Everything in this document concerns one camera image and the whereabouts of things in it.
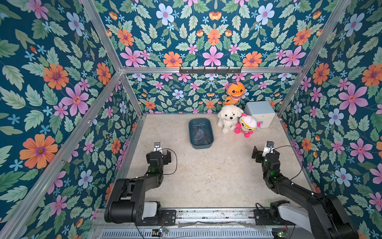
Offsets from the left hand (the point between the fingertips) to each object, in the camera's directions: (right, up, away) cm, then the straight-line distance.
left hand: (160, 149), depth 92 cm
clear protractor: (+24, +9, +13) cm, 29 cm away
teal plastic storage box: (+28, +16, +19) cm, 38 cm away
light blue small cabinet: (+69, +25, +10) cm, 74 cm away
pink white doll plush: (+56, +16, +3) cm, 58 cm away
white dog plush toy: (+43, +20, +4) cm, 48 cm away
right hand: (+63, +2, -5) cm, 63 cm away
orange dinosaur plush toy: (+48, +38, +4) cm, 62 cm away
